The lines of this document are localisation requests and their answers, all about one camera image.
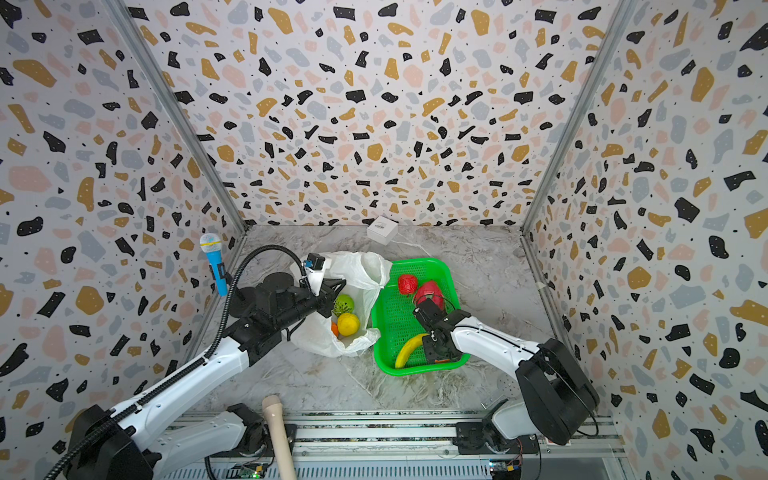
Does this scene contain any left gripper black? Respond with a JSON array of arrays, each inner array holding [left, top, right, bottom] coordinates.
[[275, 276, 346, 332]]

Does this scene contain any yellow banana toy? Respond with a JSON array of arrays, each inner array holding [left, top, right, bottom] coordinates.
[[395, 333, 427, 370]]

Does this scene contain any pink dragon fruit toy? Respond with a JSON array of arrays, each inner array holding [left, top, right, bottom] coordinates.
[[414, 280, 445, 311]]

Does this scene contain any green round fruit toy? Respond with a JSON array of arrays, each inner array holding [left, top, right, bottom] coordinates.
[[333, 294, 355, 317]]

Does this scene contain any yellow lemon toy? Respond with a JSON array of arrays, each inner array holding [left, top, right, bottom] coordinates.
[[336, 312, 361, 337]]

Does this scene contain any white plastic bag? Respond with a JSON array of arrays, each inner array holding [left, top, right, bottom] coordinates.
[[290, 251, 392, 358]]

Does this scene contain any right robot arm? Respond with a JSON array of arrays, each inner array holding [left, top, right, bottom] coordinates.
[[413, 297, 599, 454]]

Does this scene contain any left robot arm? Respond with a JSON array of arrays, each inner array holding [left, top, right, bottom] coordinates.
[[47, 272, 346, 479]]

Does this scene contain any green plastic basket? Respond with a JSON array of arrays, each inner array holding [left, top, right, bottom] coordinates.
[[371, 258, 470, 377]]

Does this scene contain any blue toy microphone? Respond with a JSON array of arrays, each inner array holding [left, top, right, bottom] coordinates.
[[199, 233, 228, 297]]

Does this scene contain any white small box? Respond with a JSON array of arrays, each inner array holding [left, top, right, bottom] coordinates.
[[366, 216, 398, 245]]

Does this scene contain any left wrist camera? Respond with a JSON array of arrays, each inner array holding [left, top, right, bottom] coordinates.
[[303, 253, 327, 295]]

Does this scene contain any beige wooden handle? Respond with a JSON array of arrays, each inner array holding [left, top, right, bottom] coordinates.
[[262, 395, 297, 480]]

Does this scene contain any metal base rail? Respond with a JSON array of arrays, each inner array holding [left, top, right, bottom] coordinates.
[[139, 412, 635, 479]]

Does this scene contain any black corrugated cable conduit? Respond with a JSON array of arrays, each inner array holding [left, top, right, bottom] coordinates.
[[41, 244, 304, 480]]

